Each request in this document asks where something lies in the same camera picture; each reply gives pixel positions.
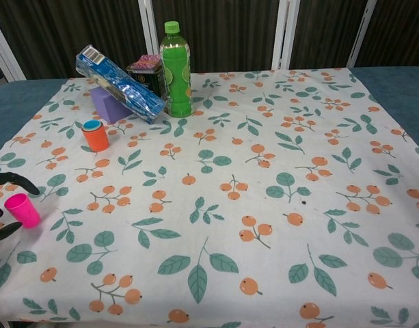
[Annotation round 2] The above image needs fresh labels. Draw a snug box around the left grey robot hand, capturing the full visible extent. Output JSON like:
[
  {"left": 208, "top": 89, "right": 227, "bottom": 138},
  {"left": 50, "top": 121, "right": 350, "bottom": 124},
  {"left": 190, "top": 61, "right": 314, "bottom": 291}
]
[{"left": 0, "top": 172, "right": 41, "bottom": 244}]

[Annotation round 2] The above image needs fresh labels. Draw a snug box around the pink plastic cup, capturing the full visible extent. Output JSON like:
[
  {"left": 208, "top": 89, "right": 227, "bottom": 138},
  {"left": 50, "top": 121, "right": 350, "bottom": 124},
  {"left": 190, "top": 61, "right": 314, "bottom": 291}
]
[{"left": 4, "top": 193, "right": 42, "bottom": 229}]

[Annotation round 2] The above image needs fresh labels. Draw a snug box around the teal fabric table cover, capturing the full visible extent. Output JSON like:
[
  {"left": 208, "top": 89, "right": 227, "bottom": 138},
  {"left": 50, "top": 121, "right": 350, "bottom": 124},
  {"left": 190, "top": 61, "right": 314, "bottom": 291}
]
[{"left": 0, "top": 66, "right": 419, "bottom": 161}]

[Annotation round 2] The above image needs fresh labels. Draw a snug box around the orange plastic cup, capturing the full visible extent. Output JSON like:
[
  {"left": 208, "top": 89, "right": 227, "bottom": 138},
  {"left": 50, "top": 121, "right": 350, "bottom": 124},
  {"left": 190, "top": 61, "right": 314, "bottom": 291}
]
[{"left": 81, "top": 120, "right": 108, "bottom": 152}]

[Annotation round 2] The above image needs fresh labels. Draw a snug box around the purple foam block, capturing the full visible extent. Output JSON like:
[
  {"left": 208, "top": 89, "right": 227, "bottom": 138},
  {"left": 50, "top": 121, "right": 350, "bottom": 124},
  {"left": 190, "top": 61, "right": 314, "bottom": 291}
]
[{"left": 90, "top": 85, "right": 131, "bottom": 124}]

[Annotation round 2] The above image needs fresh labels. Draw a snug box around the blue foil cracker package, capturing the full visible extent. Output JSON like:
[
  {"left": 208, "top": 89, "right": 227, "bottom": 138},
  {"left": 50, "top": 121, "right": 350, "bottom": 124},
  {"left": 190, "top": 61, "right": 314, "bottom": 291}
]
[{"left": 75, "top": 43, "right": 167, "bottom": 124}]

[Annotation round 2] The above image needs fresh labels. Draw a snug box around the dark metal tin box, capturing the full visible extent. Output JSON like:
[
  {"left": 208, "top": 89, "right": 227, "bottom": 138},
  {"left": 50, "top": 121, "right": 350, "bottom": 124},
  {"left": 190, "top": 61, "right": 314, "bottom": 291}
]
[{"left": 126, "top": 63, "right": 169, "bottom": 100}]

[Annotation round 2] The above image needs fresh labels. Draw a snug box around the pink floral patterned packet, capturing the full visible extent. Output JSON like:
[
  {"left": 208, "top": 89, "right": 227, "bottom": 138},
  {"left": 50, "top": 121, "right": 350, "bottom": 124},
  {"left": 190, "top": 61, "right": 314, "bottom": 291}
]
[{"left": 133, "top": 53, "right": 161, "bottom": 71}]

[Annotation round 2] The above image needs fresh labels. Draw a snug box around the green drink bottle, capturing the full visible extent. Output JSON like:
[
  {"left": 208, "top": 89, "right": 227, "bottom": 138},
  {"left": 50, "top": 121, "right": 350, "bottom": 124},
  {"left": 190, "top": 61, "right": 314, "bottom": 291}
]
[{"left": 160, "top": 20, "right": 193, "bottom": 118}]

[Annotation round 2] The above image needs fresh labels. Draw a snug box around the white floral orange-fruit tablecloth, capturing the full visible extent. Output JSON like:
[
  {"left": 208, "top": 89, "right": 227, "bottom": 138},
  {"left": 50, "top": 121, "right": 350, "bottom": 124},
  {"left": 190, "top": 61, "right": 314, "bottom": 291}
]
[{"left": 0, "top": 68, "right": 419, "bottom": 328}]

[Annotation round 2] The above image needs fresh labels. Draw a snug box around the dark white-framed folding screen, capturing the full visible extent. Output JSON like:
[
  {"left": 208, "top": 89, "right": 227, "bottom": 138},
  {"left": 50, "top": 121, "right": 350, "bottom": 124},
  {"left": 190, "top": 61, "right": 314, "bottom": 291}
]
[{"left": 0, "top": 0, "right": 419, "bottom": 83}]

